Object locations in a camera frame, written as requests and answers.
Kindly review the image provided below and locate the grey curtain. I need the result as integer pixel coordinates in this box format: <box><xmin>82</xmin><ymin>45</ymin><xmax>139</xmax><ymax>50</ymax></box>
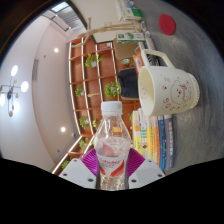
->
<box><xmin>58</xmin><ymin>6</ymin><xmax>85</xmax><ymax>32</ymax></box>

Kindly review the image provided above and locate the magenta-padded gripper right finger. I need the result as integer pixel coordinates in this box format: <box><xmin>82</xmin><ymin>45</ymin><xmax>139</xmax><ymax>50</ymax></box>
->
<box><xmin>126</xmin><ymin>148</ymin><xmax>166</xmax><ymax>189</ymax></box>

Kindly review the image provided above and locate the flat round red coaster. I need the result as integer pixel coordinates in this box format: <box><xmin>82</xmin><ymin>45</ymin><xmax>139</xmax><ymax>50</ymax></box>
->
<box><xmin>158</xmin><ymin>13</ymin><xmax>177</xmax><ymax>36</ymax></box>

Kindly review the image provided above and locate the stack of black books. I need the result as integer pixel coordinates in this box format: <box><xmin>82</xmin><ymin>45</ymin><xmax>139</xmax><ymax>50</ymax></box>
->
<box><xmin>133</xmin><ymin>36</ymin><xmax>168</xmax><ymax>69</ymax></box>

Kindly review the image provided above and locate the wooden shelf unit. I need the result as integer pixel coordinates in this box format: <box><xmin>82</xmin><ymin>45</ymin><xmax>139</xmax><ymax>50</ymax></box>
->
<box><xmin>51</xmin><ymin>36</ymin><xmax>141</xmax><ymax>176</ymax></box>

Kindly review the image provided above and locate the cream mug with red print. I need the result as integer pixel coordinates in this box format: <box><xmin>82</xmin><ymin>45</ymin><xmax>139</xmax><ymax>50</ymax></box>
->
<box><xmin>137</xmin><ymin>49</ymin><xmax>200</xmax><ymax>118</ymax></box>

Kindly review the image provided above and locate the window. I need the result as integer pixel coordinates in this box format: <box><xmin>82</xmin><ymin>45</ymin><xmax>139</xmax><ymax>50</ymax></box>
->
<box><xmin>49</xmin><ymin>1</ymin><xmax>71</xmax><ymax>14</ymax></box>

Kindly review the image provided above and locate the small green and white box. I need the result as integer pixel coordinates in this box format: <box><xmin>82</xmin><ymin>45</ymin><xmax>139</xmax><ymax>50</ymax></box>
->
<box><xmin>120</xmin><ymin>7</ymin><xmax>143</xmax><ymax>22</ymax></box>

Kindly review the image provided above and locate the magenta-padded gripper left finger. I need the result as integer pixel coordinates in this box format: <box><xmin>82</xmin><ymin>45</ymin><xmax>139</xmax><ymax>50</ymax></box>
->
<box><xmin>59</xmin><ymin>148</ymin><xmax>101</xmax><ymax>190</ymax></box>

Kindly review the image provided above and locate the clear plastic water bottle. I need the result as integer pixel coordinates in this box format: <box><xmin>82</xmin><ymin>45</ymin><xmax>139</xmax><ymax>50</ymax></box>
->
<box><xmin>93</xmin><ymin>100</ymin><xmax>133</xmax><ymax>192</ymax></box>

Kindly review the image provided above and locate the wooden artist mannequin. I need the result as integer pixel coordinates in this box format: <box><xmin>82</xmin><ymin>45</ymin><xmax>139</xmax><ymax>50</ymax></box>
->
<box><xmin>68</xmin><ymin>18</ymin><xmax>144</xmax><ymax>43</ymax></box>

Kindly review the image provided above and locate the tall green and white carton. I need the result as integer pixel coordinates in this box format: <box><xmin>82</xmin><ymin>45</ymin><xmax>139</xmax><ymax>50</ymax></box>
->
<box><xmin>115</xmin><ymin>31</ymin><xmax>147</xmax><ymax>45</ymax></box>

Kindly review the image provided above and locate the white partition with dark rim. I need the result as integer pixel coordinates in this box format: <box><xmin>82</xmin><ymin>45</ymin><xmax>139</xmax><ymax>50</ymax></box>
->
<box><xmin>69</xmin><ymin>0</ymin><xmax>124</xmax><ymax>44</ymax></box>

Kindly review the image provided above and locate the branched ceiling lamp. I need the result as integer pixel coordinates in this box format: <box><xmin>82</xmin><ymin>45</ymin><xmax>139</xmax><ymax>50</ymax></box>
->
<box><xmin>0</xmin><ymin>64</ymin><xmax>30</xmax><ymax>118</ymax></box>

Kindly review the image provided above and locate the ceiling air vent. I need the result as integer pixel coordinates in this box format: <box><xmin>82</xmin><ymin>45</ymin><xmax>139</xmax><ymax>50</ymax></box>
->
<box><xmin>31</xmin><ymin>58</ymin><xmax>40</xmax><ymax>81</ymax></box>

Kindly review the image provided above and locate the stack of colourful books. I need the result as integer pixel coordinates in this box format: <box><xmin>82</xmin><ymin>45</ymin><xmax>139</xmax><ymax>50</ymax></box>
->
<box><xmin>131</xmin><ymin>108</ymin><xmax>176</xmax><ymax>172</ymax></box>

